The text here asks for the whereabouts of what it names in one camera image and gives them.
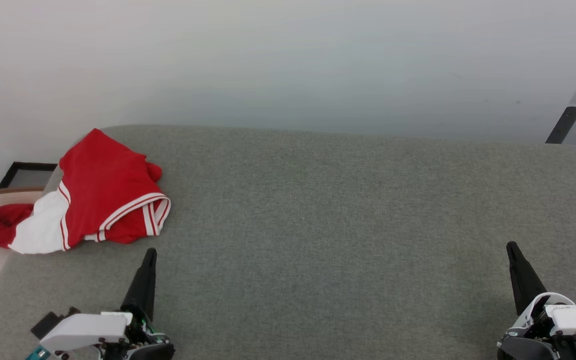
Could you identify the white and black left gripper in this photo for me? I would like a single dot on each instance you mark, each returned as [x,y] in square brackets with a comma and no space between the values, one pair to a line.
[88,330]

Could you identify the red and white shirt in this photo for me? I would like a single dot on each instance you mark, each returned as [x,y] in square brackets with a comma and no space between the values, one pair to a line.
[103,170]

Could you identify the small red cloth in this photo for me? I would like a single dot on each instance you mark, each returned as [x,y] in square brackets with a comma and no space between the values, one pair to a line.
[3,222]

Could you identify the black leg with white cap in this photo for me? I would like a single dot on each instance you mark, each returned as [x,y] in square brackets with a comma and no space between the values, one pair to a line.
[563,125]

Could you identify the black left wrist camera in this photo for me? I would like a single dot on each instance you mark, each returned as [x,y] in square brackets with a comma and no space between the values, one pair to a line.
[48,322]

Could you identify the black rectangular frame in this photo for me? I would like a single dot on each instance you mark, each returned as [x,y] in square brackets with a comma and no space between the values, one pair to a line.
[10,172]

